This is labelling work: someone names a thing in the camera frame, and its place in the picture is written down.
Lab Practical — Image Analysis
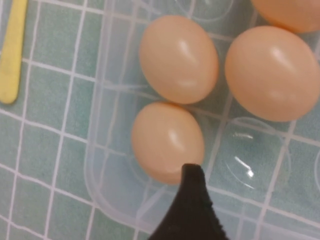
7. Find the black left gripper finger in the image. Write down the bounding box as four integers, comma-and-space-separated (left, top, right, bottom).
148, 163, 228, 240

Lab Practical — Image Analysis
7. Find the tan egg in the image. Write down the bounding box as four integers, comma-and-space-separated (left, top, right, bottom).
131, 101, 206, 186
138, 14, 220, 105
249, 0, 320, 34
224, 25, 320, 123

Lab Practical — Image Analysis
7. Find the clear plastic egg box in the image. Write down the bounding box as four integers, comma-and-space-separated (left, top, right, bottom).
84, 0, 320, 240

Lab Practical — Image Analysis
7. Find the green checked tablecloth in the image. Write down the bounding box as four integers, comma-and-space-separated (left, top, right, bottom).
0, 0, 320, 240

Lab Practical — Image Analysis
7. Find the yellow plastic knife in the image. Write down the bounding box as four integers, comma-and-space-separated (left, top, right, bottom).
0, 0, 28, 105

